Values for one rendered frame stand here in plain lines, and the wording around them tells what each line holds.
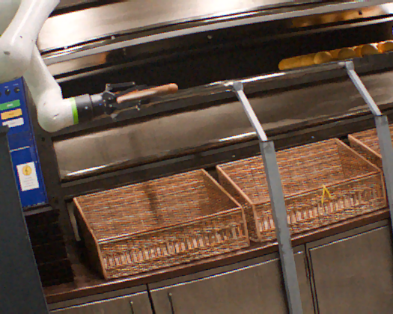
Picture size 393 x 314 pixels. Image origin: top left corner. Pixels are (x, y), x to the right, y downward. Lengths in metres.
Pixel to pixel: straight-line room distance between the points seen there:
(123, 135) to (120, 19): 0.48
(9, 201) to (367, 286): 1.54
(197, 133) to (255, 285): 0.77
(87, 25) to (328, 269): 1.39
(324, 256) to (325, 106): 0.81
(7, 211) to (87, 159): 1.17
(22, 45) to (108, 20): 1.23
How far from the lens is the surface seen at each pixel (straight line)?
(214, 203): 3.61
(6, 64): 2.45
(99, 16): 3.67
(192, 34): 3.58
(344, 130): 3.91
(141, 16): 3.68
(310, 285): 3.34
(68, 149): 3.64
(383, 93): 3.99
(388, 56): 4.02
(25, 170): 3.58
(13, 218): 2.51
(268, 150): 3.16
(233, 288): 3.23
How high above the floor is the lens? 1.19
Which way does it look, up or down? 4 degrees down
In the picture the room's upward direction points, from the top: 12 degrees counter-clockwise
